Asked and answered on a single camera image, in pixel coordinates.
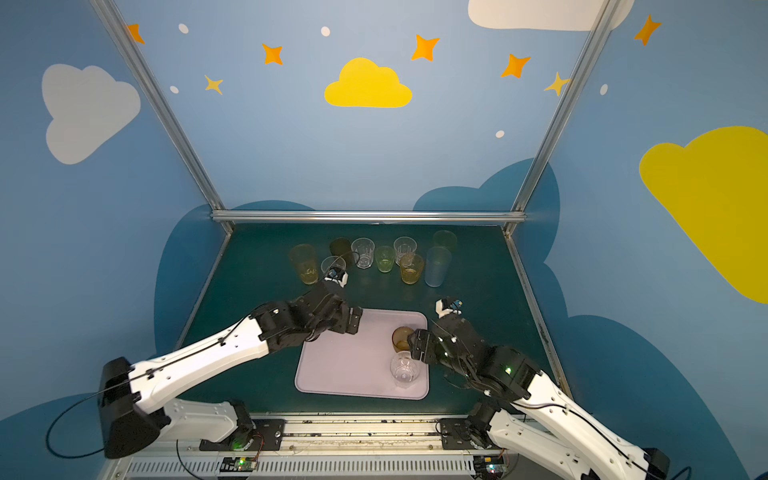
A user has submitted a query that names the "brown amber short cup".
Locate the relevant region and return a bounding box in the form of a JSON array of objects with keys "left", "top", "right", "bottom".
[{"left": 391, "top": 326, "right": 415, "bottom": 353}]

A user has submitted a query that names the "clear faceted glass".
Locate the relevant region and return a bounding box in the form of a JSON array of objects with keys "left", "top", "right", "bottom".
[
  {"left": 351, "top": 237, "right": 376, "bottom": 270},
  {"left": 393, "top": 236, "right": 418, "bottom": 265},
  {"left": 390, "top": 351, "right": 421, "bottom": 388},
  {"left": 320, "top": 256, "right": 347, "bottom": 277}
]

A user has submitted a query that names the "lilac plastic tray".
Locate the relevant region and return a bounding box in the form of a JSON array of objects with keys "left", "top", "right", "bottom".
[{"left": 294, "top": 309, "right": 429, "bottom": 400}]

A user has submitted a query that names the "yellow short cup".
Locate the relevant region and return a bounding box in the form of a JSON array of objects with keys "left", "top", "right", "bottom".
[{"left": 399, "top": 252, "right": 425, "bottom": 285}]

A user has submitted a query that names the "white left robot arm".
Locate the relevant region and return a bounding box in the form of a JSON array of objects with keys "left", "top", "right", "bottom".
[{"left": 98, "top": 280, "right": 363, "bottom": 459}]

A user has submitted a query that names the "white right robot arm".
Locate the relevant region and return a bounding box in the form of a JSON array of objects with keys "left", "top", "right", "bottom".
[{"left": 408, "top": 311, "right": 670, "bottom": 479}]

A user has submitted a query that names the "clear faceted glass front left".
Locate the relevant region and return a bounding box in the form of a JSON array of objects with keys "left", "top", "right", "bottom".
[{"left": 320, "top": 256, "right": 347, "bottom": 277}]

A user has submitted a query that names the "tall yellow plastic cup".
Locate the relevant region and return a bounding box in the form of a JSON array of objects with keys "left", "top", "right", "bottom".
[{"left": 289, "top": 244, "right": 319, "bottom": 285}]

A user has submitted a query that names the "dark olive cup back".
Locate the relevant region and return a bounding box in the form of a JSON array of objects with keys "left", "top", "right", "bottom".
[{"left": 329, "top": 237, "right": 355, "bottom": 266}]

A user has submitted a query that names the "clear faceted glass back middle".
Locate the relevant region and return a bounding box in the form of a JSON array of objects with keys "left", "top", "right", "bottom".
[{"left": 351, "top": 237, "right": 376, "bottom": 270}]

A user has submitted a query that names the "small green cup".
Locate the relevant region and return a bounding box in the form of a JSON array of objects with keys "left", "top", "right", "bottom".
[{"left": 374, "top": 245, "right": 397, "bottom": 273}]

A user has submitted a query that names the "tall pale blue cup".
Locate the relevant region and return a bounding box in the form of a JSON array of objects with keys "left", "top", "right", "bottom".
[{"left": 424, "top": 246, "right": 453, "bottom": 288}]

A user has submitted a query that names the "green tinted cup back right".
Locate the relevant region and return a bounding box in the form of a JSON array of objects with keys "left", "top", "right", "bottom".
[{"left": 433, "top": 229, "right": 458, "bottom": 252}]

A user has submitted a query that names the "clear faceted glass back right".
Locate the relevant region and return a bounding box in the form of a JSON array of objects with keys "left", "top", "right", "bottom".
[{"left": 393, "top": 236, "right": 418, "bottom": 265}]

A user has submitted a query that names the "right green circuit board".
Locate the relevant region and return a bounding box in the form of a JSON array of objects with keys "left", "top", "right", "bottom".
[{"left": 472, "top": 456, "right": 509, "bottom": 480}]

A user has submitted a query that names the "green circuit board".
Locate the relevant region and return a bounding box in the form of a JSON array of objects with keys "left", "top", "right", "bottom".
[
  {"left": 472, "top": 456, "right": 509, "bottom": 480},
  {"left": 219, "top": 456, "right": 258, "bottom": 475}
]

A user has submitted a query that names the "left green circuit board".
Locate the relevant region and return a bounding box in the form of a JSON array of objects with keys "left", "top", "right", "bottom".
[{"left": 219, "top": 456, "right": 258, "bottom": 475}]

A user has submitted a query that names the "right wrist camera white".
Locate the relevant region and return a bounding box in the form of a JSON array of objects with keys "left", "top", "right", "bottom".
[{"left": 435, "top": 297, "right": 463, "bottom": 318}]

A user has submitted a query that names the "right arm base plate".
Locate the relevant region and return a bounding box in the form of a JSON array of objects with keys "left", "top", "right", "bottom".
[{"left": 436, "top": 418, "right": 498, "bottom": 450}]

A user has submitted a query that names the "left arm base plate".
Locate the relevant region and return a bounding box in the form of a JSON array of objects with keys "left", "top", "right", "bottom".
[{"left": 199, "top": 419, "right": 286, "bottom": 452}]

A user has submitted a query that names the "aluminium back frame rail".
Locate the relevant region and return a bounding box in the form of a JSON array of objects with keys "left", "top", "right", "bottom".
[{"left": 211, "top": 210, "right": 526, "bottom": 224}]

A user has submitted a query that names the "aluminium front rail base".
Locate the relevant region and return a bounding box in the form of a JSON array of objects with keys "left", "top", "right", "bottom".
[{"left": 100, "top": 414, "right": 562, "bottom": 479}]

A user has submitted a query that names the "aluminium left corner post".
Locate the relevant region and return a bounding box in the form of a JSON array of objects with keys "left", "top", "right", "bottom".
[{"left": 90, "top": 0, "right": 226, "bottom": 214}]

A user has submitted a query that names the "aluminium corner post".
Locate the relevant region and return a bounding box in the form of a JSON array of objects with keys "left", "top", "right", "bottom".
[
  {"left": 90, "top": 0, "right": 226, "bottom": 214},
  {"left": 503, "top": 0, "right": 625, "bottom": 240}
]

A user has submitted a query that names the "aluminium right corner post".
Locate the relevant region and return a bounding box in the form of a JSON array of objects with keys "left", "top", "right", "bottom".
[{"left": 503, "top": 0, "right": 625, "bottom": 240}]

